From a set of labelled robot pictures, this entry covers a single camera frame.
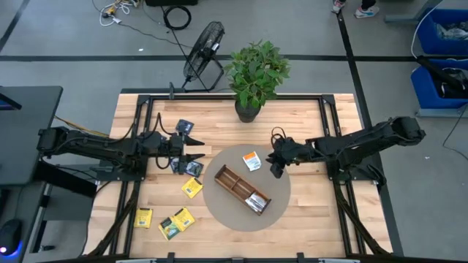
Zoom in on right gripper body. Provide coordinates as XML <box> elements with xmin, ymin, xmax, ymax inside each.
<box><xmin>276</xmin><ymin>137</ymin><xmax>308</xmax><ymax>165</ymax></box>

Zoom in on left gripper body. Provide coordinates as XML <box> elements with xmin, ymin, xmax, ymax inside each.
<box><xmin>168</xmin><ymin>131</ymin><xmax>188</xmax><ymax>175</ymax></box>

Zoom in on wooden tea box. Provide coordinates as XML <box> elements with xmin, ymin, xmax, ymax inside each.
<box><xmin>214</xmin><ymin>164</ymin><xmax>273</xmax><ymax>217</ymax></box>

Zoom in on yellow green tea packet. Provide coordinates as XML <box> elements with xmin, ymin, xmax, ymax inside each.
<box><xmin>157</xmin><ymin>216</ymin><xmax>181</xmax><ymax>242</ymax></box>

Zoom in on grey round placemat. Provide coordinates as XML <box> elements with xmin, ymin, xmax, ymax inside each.
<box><xmin>202</xmin><ymin>143</ymin><xmax>292</xmax><ymax>233</ymax></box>

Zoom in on green potted plant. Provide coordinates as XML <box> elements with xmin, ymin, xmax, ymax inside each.
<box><xmin>223</xmin><ymin>39</ymin><xmax>292</xmax><ymax>123</ymax></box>

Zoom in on black floor fan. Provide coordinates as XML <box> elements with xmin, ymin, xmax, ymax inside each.
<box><xmin>181</xmin><ymin>20</ymin><xmax>226</xmax><ymax>93</ymax></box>

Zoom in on black floor box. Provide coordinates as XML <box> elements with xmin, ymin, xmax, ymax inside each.
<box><xmin>145</xmin><ymin>0</ymin><xmax>199</xmax><ymax>7</ymax></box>

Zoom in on blue storage bin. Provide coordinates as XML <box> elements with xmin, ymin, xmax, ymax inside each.
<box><xmin>409</xmin><ymin>58</ymin><xmax>468</xmax><ymax>110</ymax></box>
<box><xmin>416</xmin><ymin>7</ymin><xmax>468</xmax><ymax>56</ymax></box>

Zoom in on black desk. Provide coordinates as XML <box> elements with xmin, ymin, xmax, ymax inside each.
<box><xmin>0</xmin><ymin>85</ymin><xmax>64</xmax><ymax>187</ymax></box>

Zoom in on black tube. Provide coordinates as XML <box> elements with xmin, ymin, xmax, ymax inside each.
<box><xmin>416</xmin><ymin>54</ymin><xmax>468</xmax><ymax>92</ymax></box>

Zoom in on grey desk leg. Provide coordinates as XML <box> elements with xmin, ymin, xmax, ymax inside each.
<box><xmin>383</xmin><ymin>0</ymin><xmax>445</xmax><ymax>23</ymax></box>

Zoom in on laptop screen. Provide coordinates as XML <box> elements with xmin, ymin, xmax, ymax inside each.
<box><xmin>0</xmin><ymin>93</ymin><xmax>22</xmax><ymax>111</ymax></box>

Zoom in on black computer mouse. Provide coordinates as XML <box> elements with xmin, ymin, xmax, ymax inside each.
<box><xmin>0</xmin><ymin>218</ymin><xmax>23</xmax><ymax>256</ymax></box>

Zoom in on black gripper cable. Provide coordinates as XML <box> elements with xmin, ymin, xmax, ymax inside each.
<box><xmin>155</xmin><ymin>112</ymin><xmax>176</xmax><ymax>137</ymax></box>

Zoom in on black table frame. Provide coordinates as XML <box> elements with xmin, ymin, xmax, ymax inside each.
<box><xmin>83</xmin><ymin>93</ymin><xmax>394</xmax><ymax>259</ymax></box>

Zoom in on black coiled cable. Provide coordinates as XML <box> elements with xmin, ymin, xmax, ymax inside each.
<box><xmin>162</xmin><ymin>4</ymin><xmax>193</xmax><ymax>31</ymax></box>

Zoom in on white cable bundle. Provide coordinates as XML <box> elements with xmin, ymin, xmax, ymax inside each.
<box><xmin>98</xmin><ymin>0</ymin><xmax>140</xmax><ymax>27</ymax></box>

